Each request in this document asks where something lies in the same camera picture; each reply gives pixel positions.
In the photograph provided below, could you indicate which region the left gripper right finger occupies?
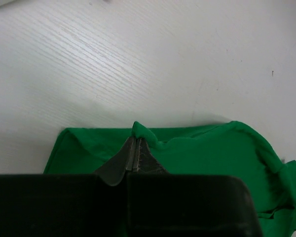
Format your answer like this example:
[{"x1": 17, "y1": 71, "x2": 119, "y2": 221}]
[{"x1": 126, "y1": 138, "x2": 263, "y2": 237}]

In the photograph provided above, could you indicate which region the green t shirt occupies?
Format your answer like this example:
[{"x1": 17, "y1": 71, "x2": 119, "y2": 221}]
[{"x1": 44, "y1": 121, "x2": 296, "y2": 237}]

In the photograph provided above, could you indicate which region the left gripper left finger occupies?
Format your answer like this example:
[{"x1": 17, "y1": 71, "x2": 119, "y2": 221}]
[{"x1": 0, "y1": 138, "x2": 134, "y2": 237}]

